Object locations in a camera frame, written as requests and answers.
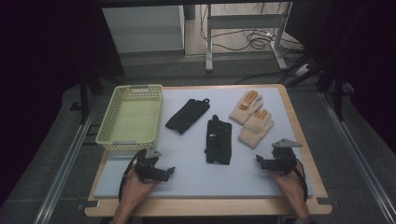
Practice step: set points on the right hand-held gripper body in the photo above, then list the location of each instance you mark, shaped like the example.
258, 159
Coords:
282, 157

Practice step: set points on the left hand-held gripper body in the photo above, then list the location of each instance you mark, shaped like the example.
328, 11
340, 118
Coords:
145, 165

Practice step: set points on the black glove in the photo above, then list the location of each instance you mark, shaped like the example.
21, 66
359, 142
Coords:
218, 141
187, 115

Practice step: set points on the yellow-green plastic basket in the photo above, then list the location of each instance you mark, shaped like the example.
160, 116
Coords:
132, 121

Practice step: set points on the person's left hand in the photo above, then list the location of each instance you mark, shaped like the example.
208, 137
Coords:
135, 188

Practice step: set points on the person's right hand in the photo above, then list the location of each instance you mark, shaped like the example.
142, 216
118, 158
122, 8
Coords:
288, 183

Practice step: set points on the cream glove with orange patches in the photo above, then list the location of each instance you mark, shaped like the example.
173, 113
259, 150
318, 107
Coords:
256, 129
246, 107

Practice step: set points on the grey foam mat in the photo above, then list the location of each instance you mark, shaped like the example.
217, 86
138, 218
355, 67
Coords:
199, 174

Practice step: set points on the wooden table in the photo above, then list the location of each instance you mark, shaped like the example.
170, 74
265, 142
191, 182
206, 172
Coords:
218, 207

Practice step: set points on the black stand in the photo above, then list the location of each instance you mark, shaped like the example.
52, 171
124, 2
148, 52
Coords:
337, 90
84, 96

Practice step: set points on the white power strip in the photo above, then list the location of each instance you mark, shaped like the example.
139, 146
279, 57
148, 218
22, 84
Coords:
301, 70

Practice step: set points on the white cabinet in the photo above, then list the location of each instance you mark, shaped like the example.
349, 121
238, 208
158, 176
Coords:
146, 28

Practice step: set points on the metal floor rail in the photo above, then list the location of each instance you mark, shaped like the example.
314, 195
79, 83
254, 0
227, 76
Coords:
358, 155
67, 165

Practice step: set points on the white desk frame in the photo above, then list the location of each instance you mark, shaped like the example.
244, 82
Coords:
243, 21

